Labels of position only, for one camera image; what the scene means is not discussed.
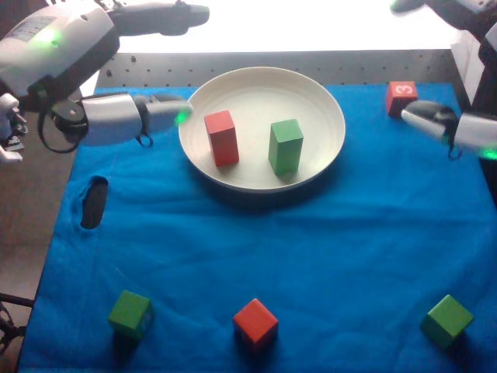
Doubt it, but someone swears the tall red block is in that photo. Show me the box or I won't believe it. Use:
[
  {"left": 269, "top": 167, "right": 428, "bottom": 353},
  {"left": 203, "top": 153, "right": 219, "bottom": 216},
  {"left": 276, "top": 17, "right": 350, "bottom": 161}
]
[{"left": 203, "top": 110, "right": 240, "bottom": 167}]

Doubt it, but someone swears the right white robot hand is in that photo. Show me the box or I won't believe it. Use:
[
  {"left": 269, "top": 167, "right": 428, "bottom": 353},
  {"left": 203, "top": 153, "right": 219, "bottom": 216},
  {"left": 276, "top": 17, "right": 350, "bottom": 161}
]
[{"left": 390, "top": 0, "right": 497, "bottom": 161}]

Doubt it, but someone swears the tall green block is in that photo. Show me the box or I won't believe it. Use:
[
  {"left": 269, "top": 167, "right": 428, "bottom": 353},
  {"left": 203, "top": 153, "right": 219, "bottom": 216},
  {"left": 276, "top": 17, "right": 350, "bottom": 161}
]
[{"left": 268, "top": 118, "right": 304, "bottom": 176}]

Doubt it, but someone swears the black stand with cables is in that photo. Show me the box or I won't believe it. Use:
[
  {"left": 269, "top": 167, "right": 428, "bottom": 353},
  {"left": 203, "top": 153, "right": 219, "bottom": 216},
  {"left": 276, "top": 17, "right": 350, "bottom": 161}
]
[{"left": 0, "top": 293, "right": 36, "bottom": 353}]

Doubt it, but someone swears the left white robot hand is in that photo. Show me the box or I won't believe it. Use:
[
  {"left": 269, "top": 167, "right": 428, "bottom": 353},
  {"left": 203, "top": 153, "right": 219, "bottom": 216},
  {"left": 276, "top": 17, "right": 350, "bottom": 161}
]
[{"left": 0, "top": 0, "right": 210, "bottom": 153}]

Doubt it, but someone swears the white round plate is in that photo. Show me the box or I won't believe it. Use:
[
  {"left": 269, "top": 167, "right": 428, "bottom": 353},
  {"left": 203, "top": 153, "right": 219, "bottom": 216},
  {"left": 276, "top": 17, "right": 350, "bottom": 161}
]
[{"left": 178, "top": 66, "right": 346, "bottom": 194}]

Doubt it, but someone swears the blue cloth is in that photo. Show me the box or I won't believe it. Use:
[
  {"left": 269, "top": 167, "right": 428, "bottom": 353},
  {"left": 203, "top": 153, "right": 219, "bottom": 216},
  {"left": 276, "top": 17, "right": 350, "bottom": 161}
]
[{"left": 17, "top": 83, "right": 497, "bottom": 373}]

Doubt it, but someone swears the red cube with white number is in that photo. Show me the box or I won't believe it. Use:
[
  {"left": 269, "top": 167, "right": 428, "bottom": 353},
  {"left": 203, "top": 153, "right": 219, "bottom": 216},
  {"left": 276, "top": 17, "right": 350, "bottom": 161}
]
[{"left": 385, "top": 80, "right": 419, "bottom": 117}]

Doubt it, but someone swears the green wooden cube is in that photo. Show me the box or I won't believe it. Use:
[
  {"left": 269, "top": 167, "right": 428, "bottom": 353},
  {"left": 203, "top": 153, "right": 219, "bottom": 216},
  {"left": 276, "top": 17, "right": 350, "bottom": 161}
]
[
  {"left": 421, "top": 294, "right": 475, "bottom": 350},
  {"left": 107, "top": 290, "right": 153, "bottom": 341}
]

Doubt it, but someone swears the red wooden cube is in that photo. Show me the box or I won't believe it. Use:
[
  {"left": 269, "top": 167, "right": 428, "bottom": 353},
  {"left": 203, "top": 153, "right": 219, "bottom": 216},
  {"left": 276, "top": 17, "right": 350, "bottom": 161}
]
[{"left": 232, "top": 298, "right": 280, "bottom": 347}]

